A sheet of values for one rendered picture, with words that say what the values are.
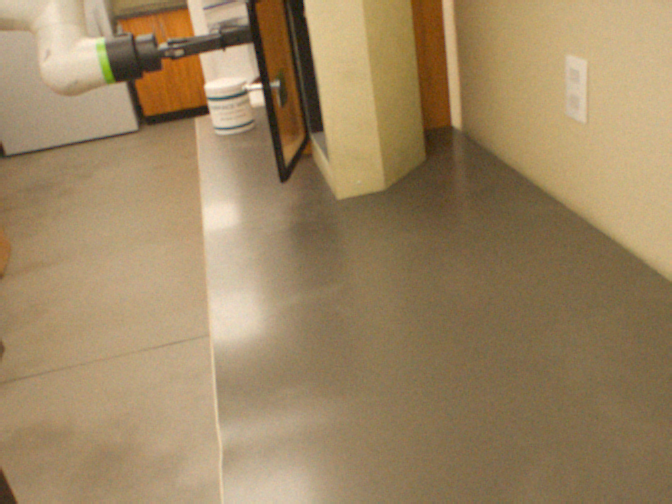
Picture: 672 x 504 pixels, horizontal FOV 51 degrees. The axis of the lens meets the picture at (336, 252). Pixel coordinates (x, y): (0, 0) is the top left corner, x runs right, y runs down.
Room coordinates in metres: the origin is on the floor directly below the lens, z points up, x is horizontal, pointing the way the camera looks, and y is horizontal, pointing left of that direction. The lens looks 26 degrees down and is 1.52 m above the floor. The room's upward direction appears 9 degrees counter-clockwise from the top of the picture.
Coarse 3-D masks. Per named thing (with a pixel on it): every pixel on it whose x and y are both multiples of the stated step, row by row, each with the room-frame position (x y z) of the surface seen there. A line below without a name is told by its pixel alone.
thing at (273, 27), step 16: (272, 0) 1.64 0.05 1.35; (272, 16) 1.62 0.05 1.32; (272, 32) 1.59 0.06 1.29; (256, 48) 1.46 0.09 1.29; (272, 48) 1.57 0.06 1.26; (288, 48) 1.71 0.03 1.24; (272, 64) 1.55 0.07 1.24; (288, 64) 1.68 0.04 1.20; (272, 80) 1.52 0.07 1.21; (288, 80) 1.66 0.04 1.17; (288, 96) 1.63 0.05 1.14; (288, 112) 1.61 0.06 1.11; (272, 128) 1.46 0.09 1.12; (288, 128) 1.58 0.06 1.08; (304, 128) 1.73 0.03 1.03; (288, 144) 1.56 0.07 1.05; (288, 160) 1.53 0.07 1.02
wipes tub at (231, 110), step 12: (216, 84) 2.17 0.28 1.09; (228, 84) 2.15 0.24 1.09; (240, 84) 2.15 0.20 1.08; (216, 96) 2.14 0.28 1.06; (228, 96) 2.13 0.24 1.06; (240, 96) 2.14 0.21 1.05; (216, 108) 2.14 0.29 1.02; (228, 108) 2.13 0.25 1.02; (240, 108) 2.14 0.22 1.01; (216, 120) 2.15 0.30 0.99; (228, 120) 2.13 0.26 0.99; (240, 120) 2.14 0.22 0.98; (252, 120) 2.17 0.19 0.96; (216, 132) 2.17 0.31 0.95; (228, 132) 2.13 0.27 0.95; (240, 132) 2.14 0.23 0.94
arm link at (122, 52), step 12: (108, 36) 1.47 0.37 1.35; (120, 36) 1.46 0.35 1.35; (132, 36) 1.46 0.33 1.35; (108, 48) 1.43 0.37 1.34; (120, 48) 1.43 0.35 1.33; (132, 48) 1.43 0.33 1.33; (108, 60) 1.42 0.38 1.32; (120, 60) 1.43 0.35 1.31; (132, 60) 1.43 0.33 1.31; (120, 72) 1.43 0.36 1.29; (132, 72) 1.43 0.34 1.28
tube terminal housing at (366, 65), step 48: (288, 0) 1.74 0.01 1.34; (336, 0) 1.46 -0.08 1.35; (384, 0) 1.53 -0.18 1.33; (336, 48) 1.46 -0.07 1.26; (384, 48) 1.51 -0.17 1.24; (336, 96) 1.45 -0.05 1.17; (384, 96) 1.50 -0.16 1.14; (336, 144) 1.45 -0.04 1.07; (384, 144) 1.48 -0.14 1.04; (336, 192) 1.45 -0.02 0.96
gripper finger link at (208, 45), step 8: (200, 40) 1.46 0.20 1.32; (208, 40) 1.45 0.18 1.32; (176, 48) 1.42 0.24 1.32; (184, 48) 1.43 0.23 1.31; (192, 48) 1.44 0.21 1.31; (200, 48) 1.45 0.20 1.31; (208, 48) 1.45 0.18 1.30; (216, 48) 1.46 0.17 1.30; (176, 56) 1.42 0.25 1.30; (184, 56) 1.43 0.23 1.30
